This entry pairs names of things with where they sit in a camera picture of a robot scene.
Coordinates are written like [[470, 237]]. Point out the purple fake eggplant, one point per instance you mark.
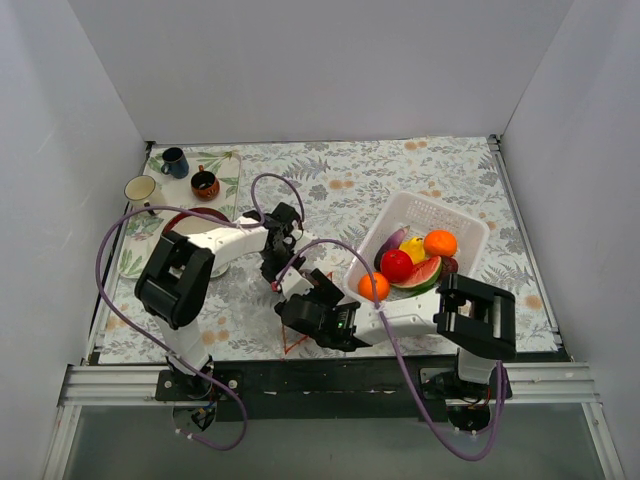
[[392, 243]]

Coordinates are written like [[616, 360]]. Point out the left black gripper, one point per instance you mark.
[[273, 261]]

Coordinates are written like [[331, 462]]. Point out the white perforated plastic basket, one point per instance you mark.
[[422, 216]]

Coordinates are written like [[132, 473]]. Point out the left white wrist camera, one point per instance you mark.
[[305, 239]]

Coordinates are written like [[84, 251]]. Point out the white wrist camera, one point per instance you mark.
[[293, 283], [305, 239]]

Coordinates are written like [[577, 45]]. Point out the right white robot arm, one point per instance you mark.
[[477, 317]]

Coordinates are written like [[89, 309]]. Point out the leaf patterned serving tray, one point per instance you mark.
[[143, 230]]

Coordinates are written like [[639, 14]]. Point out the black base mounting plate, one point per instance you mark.
[[430, 379]]

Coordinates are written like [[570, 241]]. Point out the fake watermelon slice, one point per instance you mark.
[[423, 275]]

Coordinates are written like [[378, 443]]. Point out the dark blue mug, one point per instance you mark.
[[174, 163]]

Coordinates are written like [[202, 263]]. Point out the red fake apple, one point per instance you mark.
[[396, 266]]

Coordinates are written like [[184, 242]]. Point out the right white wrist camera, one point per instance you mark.
[[293, 283]]

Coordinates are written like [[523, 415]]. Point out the aluminium frame rail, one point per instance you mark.
[[530, 383]]

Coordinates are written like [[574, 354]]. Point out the orange fake mandarin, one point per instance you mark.
[[440, 243]]

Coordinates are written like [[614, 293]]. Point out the clear zip top bag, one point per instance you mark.
[[280, 320]]

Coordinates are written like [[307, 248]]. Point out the brown orange small cup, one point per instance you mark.
[[204, 184]]

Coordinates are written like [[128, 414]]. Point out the floral patterned tablecloth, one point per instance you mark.
[[342, 187]]

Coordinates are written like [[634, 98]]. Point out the yellow fake lemon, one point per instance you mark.
[[414, 248]]

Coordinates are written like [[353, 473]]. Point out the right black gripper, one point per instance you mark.
[[291, 310]]

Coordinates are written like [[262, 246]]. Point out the cream enamel mug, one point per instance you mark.
[[144, 191]]

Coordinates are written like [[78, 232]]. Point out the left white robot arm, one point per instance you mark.
[[175, 280]]

